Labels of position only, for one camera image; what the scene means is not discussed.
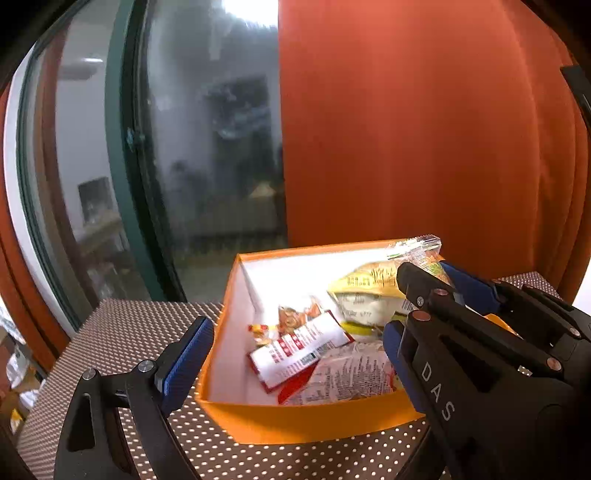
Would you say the small clear orange snack packet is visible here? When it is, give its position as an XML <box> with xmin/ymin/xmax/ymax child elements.
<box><xmin>248</xmin><ymin>323</ymin><xmax>280</xmax><ymax>346</ymax></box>

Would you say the tall clear orange snack packet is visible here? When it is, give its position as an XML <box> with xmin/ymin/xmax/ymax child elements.
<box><xmin>276</xmin><ymin>298</ymin><xmax>324</xmax><ymax>337</ymax></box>

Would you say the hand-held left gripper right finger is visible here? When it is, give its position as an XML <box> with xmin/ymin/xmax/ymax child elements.
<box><xmin>382</xmin><ymin>320</ymin><xmax>432</xmax><ymax>414</ymax></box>

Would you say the brown polka dot tablecloth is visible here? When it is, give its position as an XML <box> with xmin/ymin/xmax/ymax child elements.
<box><xmin>16</xmin><ymin>272</ymin><xmax>559</xmax><ymax>480</ymax></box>

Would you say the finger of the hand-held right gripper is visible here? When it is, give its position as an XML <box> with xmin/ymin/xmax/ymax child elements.
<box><xmin>396</xmin><ymin>262</ymin><xmax>561</xmax><ymax>377</ymax></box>
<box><xmin>441</xmin><ymin>262</ymin><xmax>591</xmax><ymax>340</ymax></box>

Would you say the large red white snack packet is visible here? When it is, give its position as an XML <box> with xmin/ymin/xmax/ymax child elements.
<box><xmin>279</xmin><ymin>344</ymin><xmax>400</xmax><ymax>406</ymax></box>

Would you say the wide orange curtain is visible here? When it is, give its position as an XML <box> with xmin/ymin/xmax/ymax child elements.
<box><xmin>277</xmin><ymin>0</ymin><xmax>587</xmax><ymax>301</ymax></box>

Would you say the narrow orange curtain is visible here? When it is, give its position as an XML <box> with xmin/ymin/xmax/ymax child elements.
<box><xmin>0</xmin><ymin>88</ymin><xmax>70</xmax><ymax>370</ymax></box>

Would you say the large yellow chip bag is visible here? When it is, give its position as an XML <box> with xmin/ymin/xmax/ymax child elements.
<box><xmin>327</xmin><ymin>261</ymin><xmax>416</xmax><ymax>335</ymax></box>

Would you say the orange cardboard box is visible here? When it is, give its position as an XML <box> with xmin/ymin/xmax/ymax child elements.
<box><xmin>194</xmin><ymin>240</ymin><xmax>518</xmax><ymax>446</ymax></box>

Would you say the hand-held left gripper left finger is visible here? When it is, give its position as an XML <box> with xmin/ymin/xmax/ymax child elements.
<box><xmin>53</xmin><ymin>316</ymin><xmax>215</xmax><ymax>480</ymax></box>

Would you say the clear snack packet green label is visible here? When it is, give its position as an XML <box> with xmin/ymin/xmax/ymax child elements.
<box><xmin>385</xmin><ymin>235</ymin><xmax>452</xmax><ymax>288</ymax></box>

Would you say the white printed plastic bag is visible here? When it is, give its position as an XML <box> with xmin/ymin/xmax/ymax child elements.
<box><xmin>4</xmin><ymin>342</ymin><xmax>42</xmax><ymax>391</ymax></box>

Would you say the green framed glass window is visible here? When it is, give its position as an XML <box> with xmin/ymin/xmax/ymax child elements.
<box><xmin>18</xmin><ymin>0</ymin><xmax>289</xmax><ymax>333</ymax></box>

